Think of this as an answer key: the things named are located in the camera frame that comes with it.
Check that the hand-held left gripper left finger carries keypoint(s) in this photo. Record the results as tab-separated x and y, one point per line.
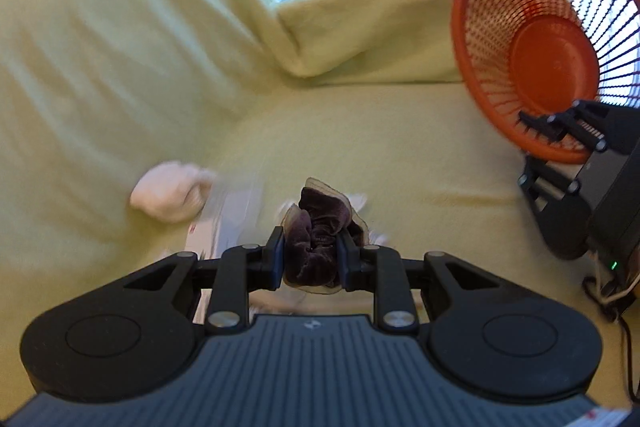
275	259

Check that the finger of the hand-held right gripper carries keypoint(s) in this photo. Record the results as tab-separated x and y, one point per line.
560	124
550	182

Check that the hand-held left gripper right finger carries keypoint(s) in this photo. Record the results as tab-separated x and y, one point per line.
343	259

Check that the dark purple velvet scrunchie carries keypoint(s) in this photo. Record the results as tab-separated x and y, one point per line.
320	217

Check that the clear plastic box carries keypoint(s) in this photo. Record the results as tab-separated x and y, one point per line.
230	212

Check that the red plastic mesh basket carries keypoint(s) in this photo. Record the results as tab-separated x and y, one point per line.
550	52

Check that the white cloth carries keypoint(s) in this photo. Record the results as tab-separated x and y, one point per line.
165	192

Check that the yellow-green blanket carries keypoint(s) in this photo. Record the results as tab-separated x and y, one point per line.
100	57

